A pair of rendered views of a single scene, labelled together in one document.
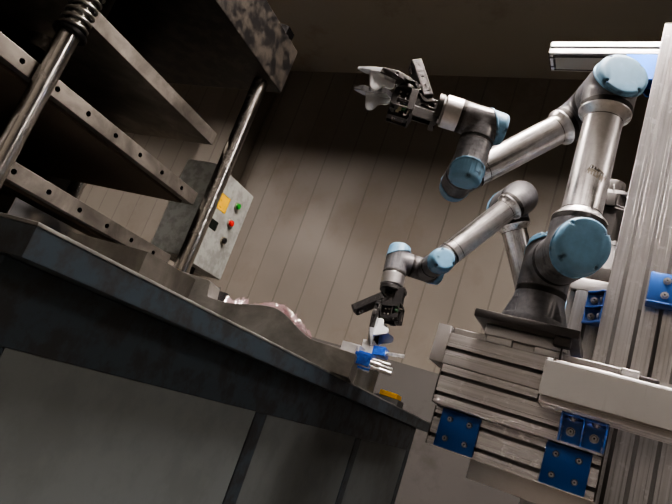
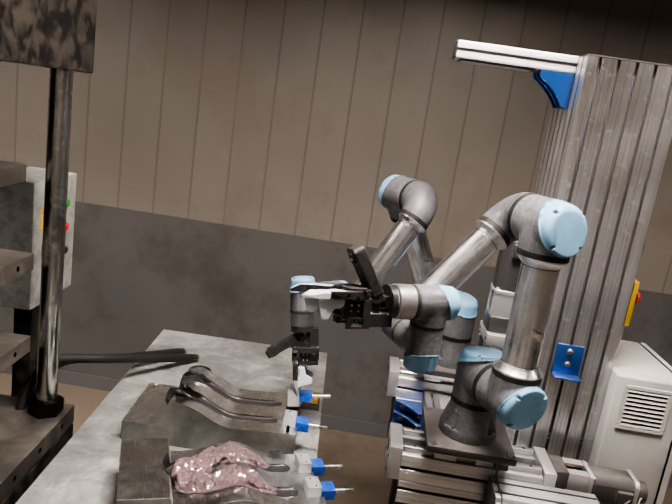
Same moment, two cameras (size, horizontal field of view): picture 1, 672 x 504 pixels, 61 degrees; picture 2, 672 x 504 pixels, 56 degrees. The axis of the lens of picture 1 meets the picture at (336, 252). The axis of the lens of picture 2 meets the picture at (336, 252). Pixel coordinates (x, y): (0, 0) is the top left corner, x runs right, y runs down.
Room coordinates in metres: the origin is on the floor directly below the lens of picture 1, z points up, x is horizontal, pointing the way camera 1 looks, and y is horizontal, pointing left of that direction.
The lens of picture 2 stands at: (0.09, 0.57, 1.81)
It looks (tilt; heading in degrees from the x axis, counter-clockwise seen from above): 13 degrees down; 333
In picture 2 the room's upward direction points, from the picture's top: 8 degrees clockwise
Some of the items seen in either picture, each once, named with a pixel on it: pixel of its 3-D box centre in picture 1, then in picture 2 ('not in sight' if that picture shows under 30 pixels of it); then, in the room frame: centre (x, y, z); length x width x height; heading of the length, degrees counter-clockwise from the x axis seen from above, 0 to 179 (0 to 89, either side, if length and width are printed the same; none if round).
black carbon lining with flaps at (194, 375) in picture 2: not in sight; (223, 396); (1.81, 0.02, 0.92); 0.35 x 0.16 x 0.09; 64
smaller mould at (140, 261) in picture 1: (125, 272); not in sight; (1.09, 0.36, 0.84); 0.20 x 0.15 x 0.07; 64
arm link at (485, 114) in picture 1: (481, 124); (431, 303); (1.18, -0.22, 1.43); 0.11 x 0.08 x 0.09; 87
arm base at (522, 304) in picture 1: (536, 311); (470, 413); (1.29, -0.49, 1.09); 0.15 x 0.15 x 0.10
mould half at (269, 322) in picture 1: (264, 328); (221, 483); (1.46, 0.11, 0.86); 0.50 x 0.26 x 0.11; 81
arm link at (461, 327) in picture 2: not in sight; (456, 313); (1.73, -0.73, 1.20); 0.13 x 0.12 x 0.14; 5
